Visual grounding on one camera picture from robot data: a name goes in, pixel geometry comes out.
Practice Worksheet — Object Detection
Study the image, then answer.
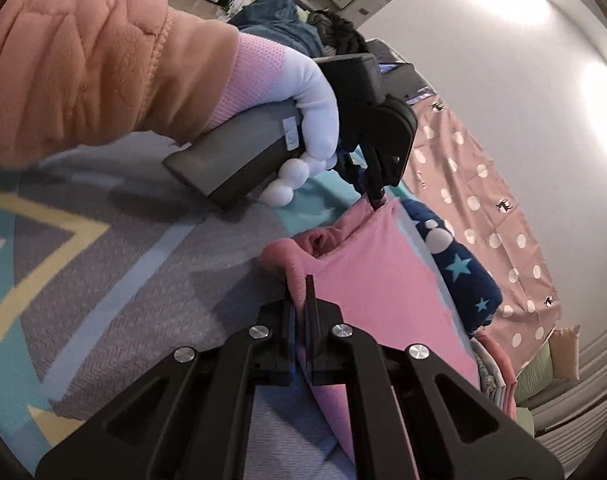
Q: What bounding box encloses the folded floral garment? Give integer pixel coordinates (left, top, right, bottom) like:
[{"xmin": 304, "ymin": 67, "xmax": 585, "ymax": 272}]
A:
[{"xmin": 470, "ymin": 343, "xmax": 505, "ymax": 409}]

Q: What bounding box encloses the pink polka dot sheet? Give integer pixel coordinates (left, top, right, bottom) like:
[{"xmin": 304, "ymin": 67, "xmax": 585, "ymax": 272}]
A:
[{"xmin": 403, "ymin": 96, "xmax": 561, "ymax": 373}]

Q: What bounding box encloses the folded white garment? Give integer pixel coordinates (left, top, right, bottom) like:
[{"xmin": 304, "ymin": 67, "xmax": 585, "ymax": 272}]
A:
[{"xmin": 470, "ymin": 336, "xmax": 507, "ymax": 401}]

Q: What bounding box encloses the left hand white glove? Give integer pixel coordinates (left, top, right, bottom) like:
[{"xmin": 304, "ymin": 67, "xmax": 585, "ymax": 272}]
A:
[{"xmin": 205, "ymin": 32, "xmax": 339, "ymax": 207}]

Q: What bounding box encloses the black clothes pile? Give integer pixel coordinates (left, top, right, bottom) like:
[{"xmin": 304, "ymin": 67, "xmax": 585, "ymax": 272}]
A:
[{"xmin": 307, "ymin": 10, "xmax": 369, "ymax": 55}]

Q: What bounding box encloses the blue knit clothes pile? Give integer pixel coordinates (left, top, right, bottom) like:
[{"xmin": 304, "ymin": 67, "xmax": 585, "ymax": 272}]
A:
[{"xmin": 229, "ymin": 0, "xmax": 325, "ymax": 58}]

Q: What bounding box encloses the blue geometric bed blanket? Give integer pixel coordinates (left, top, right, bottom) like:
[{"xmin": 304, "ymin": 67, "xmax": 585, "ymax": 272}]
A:
[{"xmin": 0, "ymin": 133, "xmax": 357, "ymax": 479}]

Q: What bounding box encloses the navy star fleece garment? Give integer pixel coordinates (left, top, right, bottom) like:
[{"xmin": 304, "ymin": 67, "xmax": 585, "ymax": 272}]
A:
[{"xmin": 401, "ymin": 198, "xmax": 503, "ymax": 337}]

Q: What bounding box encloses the grey curtain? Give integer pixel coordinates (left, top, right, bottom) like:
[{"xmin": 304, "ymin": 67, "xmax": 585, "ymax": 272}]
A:
[{"xmin": 528, "ymin": 331, "xmax": 607, "ymax": 474}]

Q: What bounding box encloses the green pillow near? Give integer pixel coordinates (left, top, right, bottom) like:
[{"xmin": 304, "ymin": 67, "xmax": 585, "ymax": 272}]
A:
[{"xmin": 515, "ymin": 342, "xmax": 554, "ymax": 404}]

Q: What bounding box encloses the tan cushion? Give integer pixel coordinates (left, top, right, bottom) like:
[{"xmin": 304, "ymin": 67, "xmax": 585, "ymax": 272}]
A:
[{"xmin": 549, "ymin": 325, "xmax": 580, "ymax": 380}]

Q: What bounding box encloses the folded coral pink garment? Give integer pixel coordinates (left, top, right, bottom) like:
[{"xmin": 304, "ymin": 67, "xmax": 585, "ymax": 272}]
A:
[{"xmin": 476, "ymin": 330, "xmax": 517, "ymax": 422}]

